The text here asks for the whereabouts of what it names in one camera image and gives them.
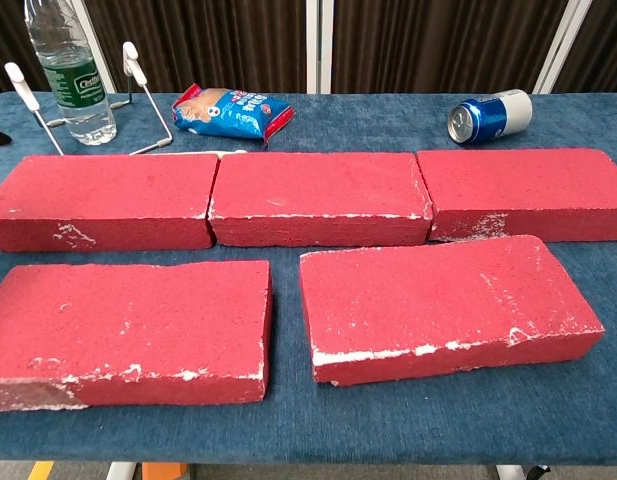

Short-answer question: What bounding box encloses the red brick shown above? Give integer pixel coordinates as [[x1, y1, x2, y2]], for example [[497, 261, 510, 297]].
[[298, 234, 606, 387], [0, 153, 220, 253], [0, 260, 274, 413], [416, 147, 617, 244], [207, 152, 434, 248]]

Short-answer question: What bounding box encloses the clear plastic water bottle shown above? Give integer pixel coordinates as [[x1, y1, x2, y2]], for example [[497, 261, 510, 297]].
[[23, 0, 118, 147]]

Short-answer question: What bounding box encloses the dark brown pleated curtain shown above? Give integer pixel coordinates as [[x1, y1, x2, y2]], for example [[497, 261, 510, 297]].
[[0, 0, 79, 99], [552, 0, 617, 94], [85, 0, 309, 95], [331, 0, 572, 95]]

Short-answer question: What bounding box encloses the blue red snack bag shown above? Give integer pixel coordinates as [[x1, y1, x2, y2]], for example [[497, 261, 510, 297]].
[[171, 82, 296, 147]]

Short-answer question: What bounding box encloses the small orange object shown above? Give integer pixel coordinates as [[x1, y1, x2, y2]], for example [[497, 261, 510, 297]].
[[141, 462, 189, 480]]

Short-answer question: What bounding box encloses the blue fabric table cover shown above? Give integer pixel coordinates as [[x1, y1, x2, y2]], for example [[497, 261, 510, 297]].
[[0, 92, 617, 464]]

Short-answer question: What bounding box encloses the blue silver soda can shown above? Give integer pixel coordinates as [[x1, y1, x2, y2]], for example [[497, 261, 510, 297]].
[[448, 88, 534, 148]]

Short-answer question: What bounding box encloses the wire stand with white tips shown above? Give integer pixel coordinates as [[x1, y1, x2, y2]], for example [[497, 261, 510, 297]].
[[4, 41, 174, 157]]

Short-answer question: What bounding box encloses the white partition frame post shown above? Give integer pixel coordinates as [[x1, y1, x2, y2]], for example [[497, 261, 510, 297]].
[[532, 0, 597, 95], [70, 0, 117, 94], [306, 0, 334, 95]]

